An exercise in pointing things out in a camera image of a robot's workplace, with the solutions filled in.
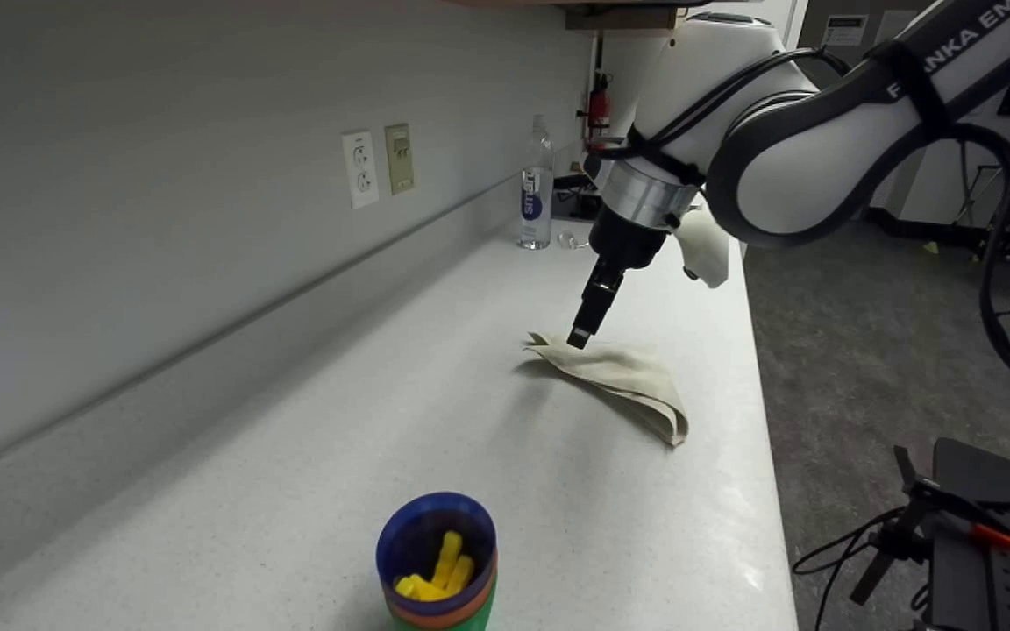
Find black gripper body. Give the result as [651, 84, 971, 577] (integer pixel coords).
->
[587, 207, 669, 290]

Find black clamp with orange handle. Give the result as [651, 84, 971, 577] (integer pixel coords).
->
[850, 444, 1010, 611]

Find blue cup with yellow item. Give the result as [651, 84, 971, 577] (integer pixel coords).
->
[370, 492, 500, 631]

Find black perforated table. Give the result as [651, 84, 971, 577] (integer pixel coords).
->
[926, 434, 1010, 631]

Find white paper sign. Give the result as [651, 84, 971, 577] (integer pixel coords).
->
[821, 11, 869, 54]

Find thin black cable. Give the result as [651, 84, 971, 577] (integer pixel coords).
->
[788, 506, 920, 631]

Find beige cloth towel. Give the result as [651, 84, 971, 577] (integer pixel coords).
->
[521, 329, 689, 453]

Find clear plastic water bottle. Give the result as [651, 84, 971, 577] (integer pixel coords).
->
[516, 117, 556, 252]

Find beige wall switch plate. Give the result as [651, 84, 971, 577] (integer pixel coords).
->
[382, 119, 418, 195]

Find red fire extinguisher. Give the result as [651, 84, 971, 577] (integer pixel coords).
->
[578, 30, 618, 168]

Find white wall outlet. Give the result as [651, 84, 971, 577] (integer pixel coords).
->
[339, 128, 382, 212]

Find yellow plastic pieces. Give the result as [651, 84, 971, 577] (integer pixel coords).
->
[391, 530, 478, 607]

